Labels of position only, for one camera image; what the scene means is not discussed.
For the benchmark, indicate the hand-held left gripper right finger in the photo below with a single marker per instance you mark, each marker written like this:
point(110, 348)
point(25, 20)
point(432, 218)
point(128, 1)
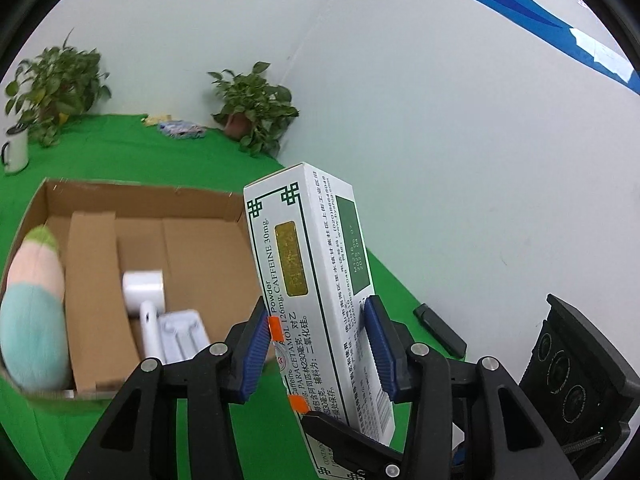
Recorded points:
point(380, 345)

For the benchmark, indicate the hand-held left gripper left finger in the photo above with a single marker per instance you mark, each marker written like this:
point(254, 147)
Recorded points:
point(250, 355)

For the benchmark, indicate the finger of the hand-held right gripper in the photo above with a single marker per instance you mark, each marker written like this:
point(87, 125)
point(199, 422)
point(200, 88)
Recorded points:
point(440, 331)
point(355, 447)

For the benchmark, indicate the white plastic packaging tray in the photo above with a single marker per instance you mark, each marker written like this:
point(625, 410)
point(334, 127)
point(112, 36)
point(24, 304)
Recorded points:
point(182, 327)

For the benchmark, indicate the large cardboard box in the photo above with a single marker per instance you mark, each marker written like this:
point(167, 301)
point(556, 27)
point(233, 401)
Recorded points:
point(200, 250)

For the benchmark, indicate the white green medicine box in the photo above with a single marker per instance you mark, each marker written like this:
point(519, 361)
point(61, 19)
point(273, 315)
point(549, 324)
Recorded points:
point(310, 240)

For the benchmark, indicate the long brown cardboard box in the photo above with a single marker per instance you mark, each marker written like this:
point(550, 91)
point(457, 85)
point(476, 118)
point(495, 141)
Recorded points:
point(95, 300)

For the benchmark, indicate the pastel striped plush toy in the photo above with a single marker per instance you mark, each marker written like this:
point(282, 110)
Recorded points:
point(35, 320)

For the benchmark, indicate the green table cloth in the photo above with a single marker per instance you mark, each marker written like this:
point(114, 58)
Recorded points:
point(125, 160)

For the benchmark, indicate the yellow flat packet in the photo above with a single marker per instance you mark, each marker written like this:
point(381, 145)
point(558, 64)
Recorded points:
point(155, 119)

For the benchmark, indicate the potted pothos plant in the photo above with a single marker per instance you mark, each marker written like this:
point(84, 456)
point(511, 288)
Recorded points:
point(255, 100)
point(55, 80)

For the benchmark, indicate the white enamel mug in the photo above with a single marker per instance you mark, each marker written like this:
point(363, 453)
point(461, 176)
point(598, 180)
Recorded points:
point(17, 152)

